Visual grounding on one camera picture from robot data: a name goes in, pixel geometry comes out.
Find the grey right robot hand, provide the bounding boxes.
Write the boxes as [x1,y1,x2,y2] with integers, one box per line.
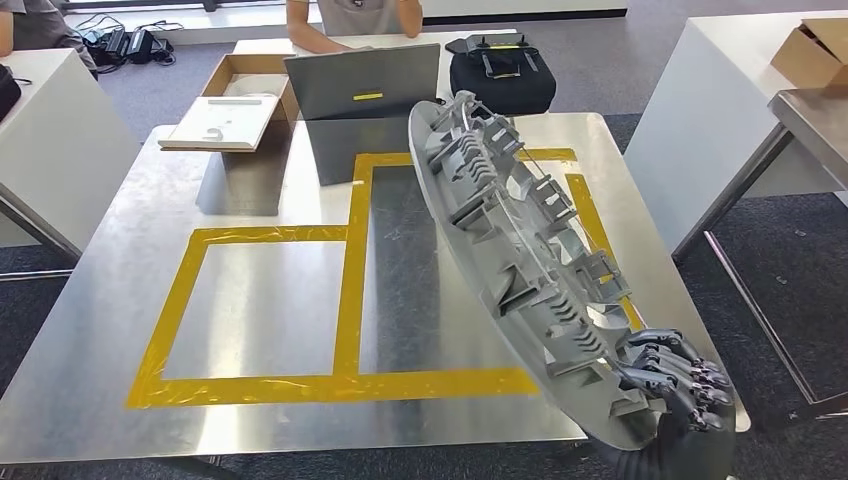
[612,327,738,480]

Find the silver wheel hubcap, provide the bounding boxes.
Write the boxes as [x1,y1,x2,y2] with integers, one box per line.
[407,90,664,452]

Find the steel workbench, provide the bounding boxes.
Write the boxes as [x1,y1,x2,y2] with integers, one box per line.
[0,182,84,284]
[672,87,848,419]
[0,111,751,480]

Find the white round part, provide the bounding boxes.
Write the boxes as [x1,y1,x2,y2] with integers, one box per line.
[228,72,291,98]

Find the white flat panel part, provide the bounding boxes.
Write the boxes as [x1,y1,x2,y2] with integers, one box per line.
[157,94,283,154]

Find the large yellow tape rectangle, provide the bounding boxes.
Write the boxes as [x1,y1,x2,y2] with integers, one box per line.
[333,147,645,402]

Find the open cardboard box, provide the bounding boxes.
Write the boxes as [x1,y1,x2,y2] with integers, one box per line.
[770,17,848,91]

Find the black zippered carry case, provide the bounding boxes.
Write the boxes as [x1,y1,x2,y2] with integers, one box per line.
[445,33,558,117]

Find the grey laptop yellow sticker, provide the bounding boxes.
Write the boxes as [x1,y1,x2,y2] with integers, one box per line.
[283,42,442,122]

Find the person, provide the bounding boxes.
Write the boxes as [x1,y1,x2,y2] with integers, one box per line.
[286,0,424,56]
[0,0,99,79]

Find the black bag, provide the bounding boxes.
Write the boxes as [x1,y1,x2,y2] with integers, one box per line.
[0,64,24,122]

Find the black chargers with cables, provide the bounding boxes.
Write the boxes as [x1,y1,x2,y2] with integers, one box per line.
[76,16,183,68]

